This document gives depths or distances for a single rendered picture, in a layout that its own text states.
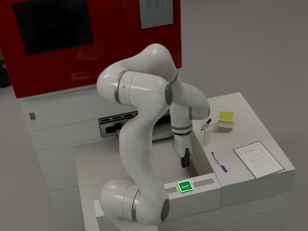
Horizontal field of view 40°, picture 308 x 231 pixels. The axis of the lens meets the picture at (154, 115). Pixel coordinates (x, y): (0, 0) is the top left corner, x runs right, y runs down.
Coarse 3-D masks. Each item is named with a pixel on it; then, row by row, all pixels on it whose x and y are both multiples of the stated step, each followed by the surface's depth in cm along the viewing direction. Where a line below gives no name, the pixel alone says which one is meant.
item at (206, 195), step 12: (180, 180) 189; (192, 180) 188; (204, 180) 188; (216, 180) 187; (168, 192) 184; (180, 192) 183; (192, 192) 183; (204, 192) 183; (216, 192) 185; (96, 204) 180; (180, 204) 184; (192, 204) 186; (204, 204) 188; (216, 204) 190; (96, 216) 176; (168, 216) 187; (180, 216) 189; (108, 228) 182
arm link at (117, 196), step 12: (120, 180) 139; (108, 192) 136; (120, 192) 135; (132, 192) 134; (108, 204) 135; (120, 204) 134; (132, 204) 132; (108, 216) 139; (120, 216) 136; (120, 228) 141; (132, 228) 142; (144, 228) 142; (156, 228) 145
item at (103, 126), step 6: (168, 114) 233; (114, 120) 227; (120, 120) 227; (126, 120) 228; (168, 120) 236; (102, 126) 226; (108, 126) 227; (102, 132) 229; (108, 132) 231; (114, 132) 231
